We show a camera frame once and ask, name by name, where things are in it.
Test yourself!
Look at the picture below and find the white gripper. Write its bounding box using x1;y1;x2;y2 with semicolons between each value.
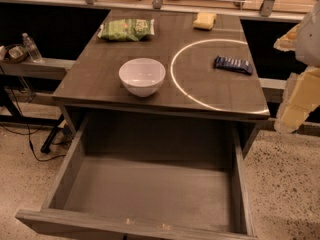
273;0;320;133

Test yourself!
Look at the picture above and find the green jalapeno chip bag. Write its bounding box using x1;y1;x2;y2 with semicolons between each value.
98;19;154;42

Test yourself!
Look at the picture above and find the open grey wooden drawer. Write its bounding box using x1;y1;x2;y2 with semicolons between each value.
16;111;257;240

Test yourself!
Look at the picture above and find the dark blue snack bar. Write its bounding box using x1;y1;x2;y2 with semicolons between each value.
214;56;253;75

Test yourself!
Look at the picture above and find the yellow sponge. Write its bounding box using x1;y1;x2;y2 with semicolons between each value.
193;12;217;30

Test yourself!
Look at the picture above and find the grey wooden cabinet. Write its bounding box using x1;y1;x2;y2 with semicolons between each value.
53;9;269;151

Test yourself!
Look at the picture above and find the white bowl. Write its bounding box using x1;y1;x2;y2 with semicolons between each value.
118;58;166;97

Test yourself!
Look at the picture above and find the grey side shelf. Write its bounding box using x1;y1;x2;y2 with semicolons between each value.
0;58;75;80

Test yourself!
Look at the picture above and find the clear plastic water bottle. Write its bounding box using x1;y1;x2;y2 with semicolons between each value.
22;33;43;63

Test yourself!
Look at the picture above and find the dark bowl with items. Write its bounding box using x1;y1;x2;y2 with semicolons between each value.
0;44;28;64

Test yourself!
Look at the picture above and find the black floor cable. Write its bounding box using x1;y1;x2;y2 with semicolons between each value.
0;65;73;163

